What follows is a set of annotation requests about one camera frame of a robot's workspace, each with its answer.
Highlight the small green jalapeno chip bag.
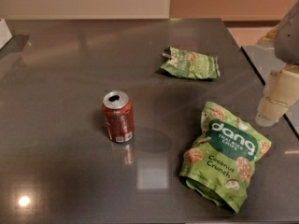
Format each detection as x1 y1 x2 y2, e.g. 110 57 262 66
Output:
161 47 221 80

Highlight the red coke can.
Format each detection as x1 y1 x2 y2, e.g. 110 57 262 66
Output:
102 91 135 143

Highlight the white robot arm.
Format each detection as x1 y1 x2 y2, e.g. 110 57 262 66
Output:
255 1 299 127

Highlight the green Dang rice chips bag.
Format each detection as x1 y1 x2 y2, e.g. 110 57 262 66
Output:
179 102 271 212

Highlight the white box at left edge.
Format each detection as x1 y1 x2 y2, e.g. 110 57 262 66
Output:
0 19 12 49

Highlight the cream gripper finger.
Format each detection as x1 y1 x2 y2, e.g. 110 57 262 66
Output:
255 64 299 127

